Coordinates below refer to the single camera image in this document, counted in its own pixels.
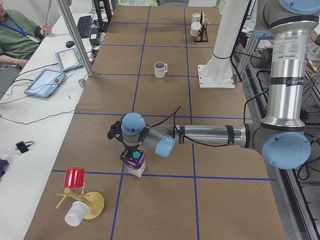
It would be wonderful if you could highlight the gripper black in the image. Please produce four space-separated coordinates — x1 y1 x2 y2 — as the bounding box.
120 141 140 162

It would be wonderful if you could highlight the blue white milk carton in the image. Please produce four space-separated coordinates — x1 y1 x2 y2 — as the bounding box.
125 149 146 178

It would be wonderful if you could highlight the white plastic mug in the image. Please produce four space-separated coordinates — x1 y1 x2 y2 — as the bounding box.
154 61 168 79

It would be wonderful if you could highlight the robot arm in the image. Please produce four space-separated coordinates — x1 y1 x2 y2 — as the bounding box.
116 0 320 170

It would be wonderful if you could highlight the red cup on stand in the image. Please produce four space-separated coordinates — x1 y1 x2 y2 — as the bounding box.
63 167 85 188

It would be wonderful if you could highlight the white cup on stand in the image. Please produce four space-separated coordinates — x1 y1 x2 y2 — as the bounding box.
64 201 89 227

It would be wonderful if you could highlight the wooden mug tree stand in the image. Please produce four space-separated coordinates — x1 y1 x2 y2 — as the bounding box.
55 185 105 220

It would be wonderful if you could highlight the small metal cylinder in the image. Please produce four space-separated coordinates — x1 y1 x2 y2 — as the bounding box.
78 78 86 88

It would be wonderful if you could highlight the teach pendant near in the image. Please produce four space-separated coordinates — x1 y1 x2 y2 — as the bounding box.
23 69 66 99

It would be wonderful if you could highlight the teach pendant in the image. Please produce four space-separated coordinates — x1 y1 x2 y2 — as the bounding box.
55 47 84 72
23 69 66 99

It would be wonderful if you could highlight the teach pendant far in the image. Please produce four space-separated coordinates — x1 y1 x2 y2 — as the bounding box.
55 47 84 72

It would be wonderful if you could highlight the black computer mouse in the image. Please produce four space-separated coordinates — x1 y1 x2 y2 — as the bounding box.
65 40 75 48

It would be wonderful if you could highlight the black keyboard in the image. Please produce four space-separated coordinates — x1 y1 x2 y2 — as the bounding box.
77 15 92 39

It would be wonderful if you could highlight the person in green shirt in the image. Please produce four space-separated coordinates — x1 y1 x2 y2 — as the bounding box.
0 4 53 71

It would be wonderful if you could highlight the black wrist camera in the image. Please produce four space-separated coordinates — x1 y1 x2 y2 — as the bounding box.
107 120 123 143

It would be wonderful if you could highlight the aluminium frame post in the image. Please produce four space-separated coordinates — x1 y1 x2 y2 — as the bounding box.
57 0 94 77

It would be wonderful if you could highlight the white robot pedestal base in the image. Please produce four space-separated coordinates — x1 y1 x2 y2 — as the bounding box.
197 0 251 89

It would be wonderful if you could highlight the black wire dish rack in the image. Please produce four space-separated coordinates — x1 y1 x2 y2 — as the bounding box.
192 10 209 43

